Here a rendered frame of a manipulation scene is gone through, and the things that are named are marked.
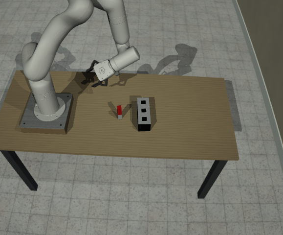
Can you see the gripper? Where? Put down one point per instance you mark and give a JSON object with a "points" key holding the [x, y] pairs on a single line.
{"points": [[102, 70]]}

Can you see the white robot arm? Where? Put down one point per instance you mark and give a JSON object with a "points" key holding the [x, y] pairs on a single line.
{"points": [[36, 68]]}

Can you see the red and grey pin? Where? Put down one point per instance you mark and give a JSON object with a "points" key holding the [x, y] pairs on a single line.
{"points": [[119, 111]]}

